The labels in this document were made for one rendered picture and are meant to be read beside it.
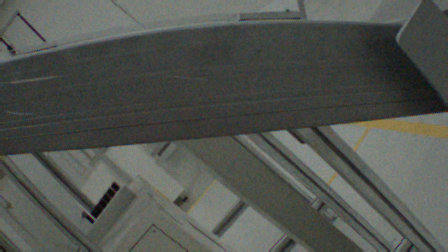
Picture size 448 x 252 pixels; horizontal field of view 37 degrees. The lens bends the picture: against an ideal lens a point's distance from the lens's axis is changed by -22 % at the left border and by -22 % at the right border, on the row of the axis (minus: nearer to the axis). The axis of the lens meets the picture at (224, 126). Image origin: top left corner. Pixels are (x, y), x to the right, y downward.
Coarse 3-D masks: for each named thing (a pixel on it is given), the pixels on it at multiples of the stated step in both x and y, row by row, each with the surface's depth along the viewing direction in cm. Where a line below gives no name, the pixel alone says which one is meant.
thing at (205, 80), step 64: (0, 64) 42; (64, 64) 43; (128, 64) 43; (192, 64) 44; (256, 64) 44; (320, 64) 45; (384, 64) 45; (0, 128) 42; (64, 128) 43; (128, 128) 44; (192, 128) 44; (256, 128) 44
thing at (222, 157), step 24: (192, 144) 133; (216, 144) 134; (216, 168) 134; (240, 168) 134; (264, 168) 135; (240, 192) 134; (264, 192) 135; (288, 192) 136; (264, 216) 139; (288, 216) 136; (312, 216) 137; (312, 240) 137; (336, 240) 138
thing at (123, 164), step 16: (160, 144) 614; (80, 160) 537; (112, 160) 540; (128, 160) 542; (144, 160) 543; (160, 160) 541; (96, 176) 538; (112, 176) 540; (128, 176) 542; (144, 176) 543; (160, 176) 545; (96, 192) 539; (160, 192) 545; (176, 192) 547
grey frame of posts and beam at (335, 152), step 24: (312, 144) 117; (336, 144) 117; (336, 168) 118; (360, 168) 118; (360, 192) 119; (384, 192) 119; (384, 216) 120; (408, 216) 120; (0, 240) 110; (408, 240) 121; (432, 240) 121
